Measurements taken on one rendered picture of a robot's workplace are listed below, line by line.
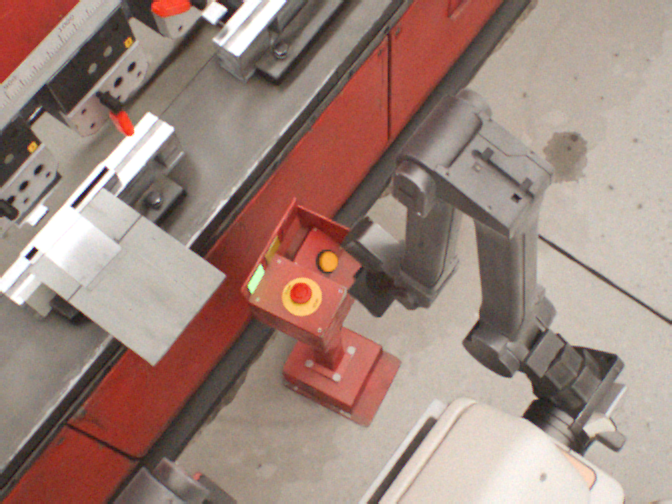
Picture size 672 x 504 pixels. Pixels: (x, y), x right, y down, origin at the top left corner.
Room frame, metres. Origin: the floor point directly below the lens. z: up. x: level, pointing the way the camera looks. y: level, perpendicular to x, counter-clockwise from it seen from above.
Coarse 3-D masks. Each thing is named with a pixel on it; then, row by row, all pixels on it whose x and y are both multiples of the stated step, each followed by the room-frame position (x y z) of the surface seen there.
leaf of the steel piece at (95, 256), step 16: (80, 224) 0.62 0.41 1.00; (64, 240) 0.59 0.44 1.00; (80, 240) 0.59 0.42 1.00; (96, 240) 0.59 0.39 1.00; (112, 240) 0.58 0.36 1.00; (48, 256) 0.57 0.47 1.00; (64, 256) 0.57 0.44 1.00; (80, 256) 0.56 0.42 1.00; (96, 256) 0.56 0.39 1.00; (112, 256) 0.55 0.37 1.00; (80, 272) 0.54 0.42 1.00; (96, 272) 0.53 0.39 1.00
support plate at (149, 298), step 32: (96, 224) 0.61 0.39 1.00; (128, 224) 0.61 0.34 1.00; (128, 256) 0.55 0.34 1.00; (160, 256) 0.54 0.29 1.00; (192, 256) 0.54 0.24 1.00; (64, 288) 0.51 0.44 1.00; (96, 288) 0.51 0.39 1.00; (128, 288) 0.50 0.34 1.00; (160, 288) 0.49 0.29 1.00; (192, 288) 0.48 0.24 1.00; (96, 320) 0.45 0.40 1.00; (128, 320) 0.45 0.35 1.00; (160, 320) 0.44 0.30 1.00; (160, 352) 0.39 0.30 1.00
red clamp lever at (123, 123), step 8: (96, 96) 0.70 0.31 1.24; (104, 96) 0.70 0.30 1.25; (112, 96) 0.70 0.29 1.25; (104, 104) 0.69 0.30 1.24; (112, 104) 0.68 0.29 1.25; (120, 104) 0.68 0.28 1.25; (112, 112) 0.69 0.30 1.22; (120, 112) 0.69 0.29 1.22; (112, 120) 0.69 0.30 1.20; (120, 120) 0.68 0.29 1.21; (128, 120) 0.69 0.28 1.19; (120, 128) 0.68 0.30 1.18; (128, 128) 0.68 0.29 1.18
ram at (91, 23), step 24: (0, 0) 0.68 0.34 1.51; (24, 0) 0.70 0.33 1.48; (48, 0) 0.72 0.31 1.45; (72, 0) 0.74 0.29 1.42; (120, 0) 0.78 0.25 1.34; (0, 24) 0.67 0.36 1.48; (24, 24) 0.69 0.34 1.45; (48, 24) 0.70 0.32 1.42; (96, 24) 0.75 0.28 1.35; (0, 48) 0.66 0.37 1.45; (24, 48) 0.67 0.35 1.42; (72, 48) 0.71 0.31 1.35; (0, 72) 0.64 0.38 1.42; (48, 72) 0.68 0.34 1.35; (24, 96) 0.65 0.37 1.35; (0, 120) 0.62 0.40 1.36
